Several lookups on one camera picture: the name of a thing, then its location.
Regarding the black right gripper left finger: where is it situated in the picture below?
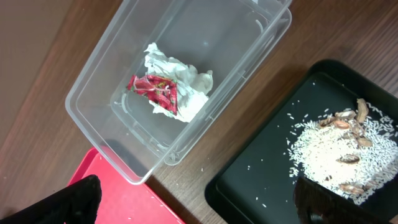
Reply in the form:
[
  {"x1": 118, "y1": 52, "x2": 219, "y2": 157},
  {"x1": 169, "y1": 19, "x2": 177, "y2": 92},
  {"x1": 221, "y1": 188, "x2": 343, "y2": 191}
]
[{"x1": 1, "y1": 175, "x2": 102, "y2": 224}]

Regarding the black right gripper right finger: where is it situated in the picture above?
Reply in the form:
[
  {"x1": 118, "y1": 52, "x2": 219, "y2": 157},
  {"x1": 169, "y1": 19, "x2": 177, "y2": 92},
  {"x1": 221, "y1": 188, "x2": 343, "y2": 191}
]
[{"x1": 294, "y1": 177, "x2": 389, "y2": 224}]

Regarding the red snack wrapper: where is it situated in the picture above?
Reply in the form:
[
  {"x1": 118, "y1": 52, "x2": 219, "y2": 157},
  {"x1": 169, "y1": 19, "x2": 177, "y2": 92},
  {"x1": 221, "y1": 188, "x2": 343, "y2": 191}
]
[{"x1": 127, "y1": 75, "x2": 177, "y2": 115}]

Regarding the white napkin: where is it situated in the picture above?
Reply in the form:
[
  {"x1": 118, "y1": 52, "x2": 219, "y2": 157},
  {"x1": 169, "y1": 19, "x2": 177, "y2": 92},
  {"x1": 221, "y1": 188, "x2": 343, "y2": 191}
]
[{"x1": 144, "y1": 43, "x2": 213, "y2": 123}]

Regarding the clear plastic waste bin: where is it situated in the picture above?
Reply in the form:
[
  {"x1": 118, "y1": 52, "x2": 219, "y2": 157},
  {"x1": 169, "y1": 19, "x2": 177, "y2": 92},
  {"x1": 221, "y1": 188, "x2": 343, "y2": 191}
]
[{"x1": 65, "y1": 0, "x2": 292, "y2": 185}]

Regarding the red plastic tray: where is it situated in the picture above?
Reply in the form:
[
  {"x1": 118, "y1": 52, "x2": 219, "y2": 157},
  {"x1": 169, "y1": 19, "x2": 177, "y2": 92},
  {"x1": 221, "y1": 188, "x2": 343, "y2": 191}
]
[{"x1": 69, "y1": 148, "x2": 184, "y2": 224}]

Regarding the black plastic tray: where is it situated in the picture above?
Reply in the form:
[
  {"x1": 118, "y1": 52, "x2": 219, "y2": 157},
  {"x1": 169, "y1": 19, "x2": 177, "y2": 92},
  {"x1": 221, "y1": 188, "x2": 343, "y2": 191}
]
[{"x1": 205, "y1": 60, "x2": 397, "y2": 223}]

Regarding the pile of rice and shells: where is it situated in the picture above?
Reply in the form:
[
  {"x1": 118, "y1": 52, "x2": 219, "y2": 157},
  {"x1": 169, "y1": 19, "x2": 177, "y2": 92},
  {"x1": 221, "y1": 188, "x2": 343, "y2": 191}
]
[{"x1": 285, "y1": 98, "x2": 397, "y2": 205}]

